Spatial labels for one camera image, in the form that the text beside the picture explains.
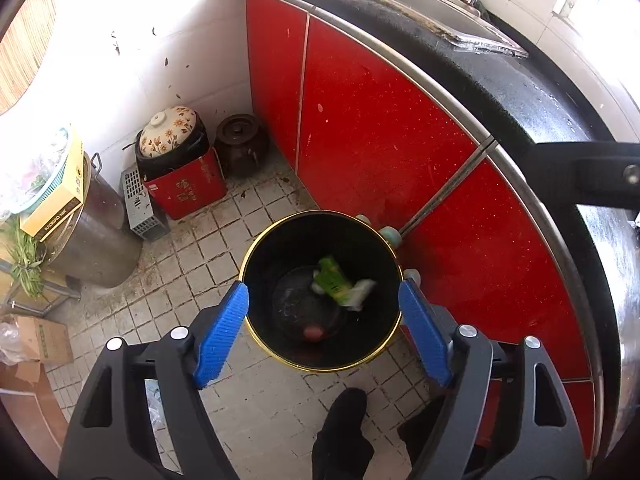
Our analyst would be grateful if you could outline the steel stockpot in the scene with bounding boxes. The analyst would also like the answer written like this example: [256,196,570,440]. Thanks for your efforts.
[45,152,145,288]

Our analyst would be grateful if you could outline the green snack packet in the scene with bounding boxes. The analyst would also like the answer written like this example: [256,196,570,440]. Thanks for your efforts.
[314,256,357,307]

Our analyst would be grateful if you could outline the green leafy vegetables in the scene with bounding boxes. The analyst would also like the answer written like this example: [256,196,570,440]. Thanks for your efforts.
[0,219,48,298]

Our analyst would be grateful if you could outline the brown glazed jar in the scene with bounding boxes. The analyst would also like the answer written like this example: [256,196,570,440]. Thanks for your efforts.
[215,113,271,178]

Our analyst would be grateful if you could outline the bamboo curtain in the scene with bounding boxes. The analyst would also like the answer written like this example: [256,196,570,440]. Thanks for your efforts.
[0,0,60,116]

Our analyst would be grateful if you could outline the brown cardboard box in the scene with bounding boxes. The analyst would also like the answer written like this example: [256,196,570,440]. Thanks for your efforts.
[7,314,75,366]

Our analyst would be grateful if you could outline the black gold-rimmed trash bin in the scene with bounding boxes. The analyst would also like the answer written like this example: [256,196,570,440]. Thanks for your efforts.
[239,210,405,373]

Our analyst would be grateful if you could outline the metal rack frame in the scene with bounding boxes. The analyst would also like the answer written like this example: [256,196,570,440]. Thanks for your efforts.
[0,280,83,317]

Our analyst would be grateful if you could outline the person's black shoe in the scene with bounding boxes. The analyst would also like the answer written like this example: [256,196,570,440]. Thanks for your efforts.
[397,396,447,472]
[312,387,376,480]

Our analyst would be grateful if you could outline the white crumpled wrapper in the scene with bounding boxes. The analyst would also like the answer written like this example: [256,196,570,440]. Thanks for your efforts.
[345,279,378,311]

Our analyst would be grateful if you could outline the floral ceramic pot lid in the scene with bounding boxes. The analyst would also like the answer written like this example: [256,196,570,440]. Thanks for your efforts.
[139,106,197,157]

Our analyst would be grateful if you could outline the teal plastic basket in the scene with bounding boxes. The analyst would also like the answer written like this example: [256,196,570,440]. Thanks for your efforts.
[0,127,71,217]

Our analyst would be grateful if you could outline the red printed box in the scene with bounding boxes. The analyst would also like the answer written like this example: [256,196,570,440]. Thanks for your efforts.
[144,147,228,221]

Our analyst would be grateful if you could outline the black kitchen countertop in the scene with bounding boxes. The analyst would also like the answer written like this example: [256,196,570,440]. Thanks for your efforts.
[227,0,640,461]

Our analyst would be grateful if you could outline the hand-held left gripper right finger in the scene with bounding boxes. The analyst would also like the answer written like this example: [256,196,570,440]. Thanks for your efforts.
[399,278,587,480]

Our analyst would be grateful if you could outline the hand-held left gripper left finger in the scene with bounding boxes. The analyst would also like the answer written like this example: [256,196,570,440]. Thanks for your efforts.
[59,282,249,480]

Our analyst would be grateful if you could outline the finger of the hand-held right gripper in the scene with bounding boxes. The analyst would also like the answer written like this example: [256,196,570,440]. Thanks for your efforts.
[533,141,640,212]

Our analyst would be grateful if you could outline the black cooking pot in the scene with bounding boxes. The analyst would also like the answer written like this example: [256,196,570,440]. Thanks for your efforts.
[135,119,211,181]

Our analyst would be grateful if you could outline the yellow cardboard box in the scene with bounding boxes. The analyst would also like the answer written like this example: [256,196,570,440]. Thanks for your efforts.
[19,127,86,238]

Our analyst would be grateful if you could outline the grey plastic crate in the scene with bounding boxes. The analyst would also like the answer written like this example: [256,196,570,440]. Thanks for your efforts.
[120,167,170,242]

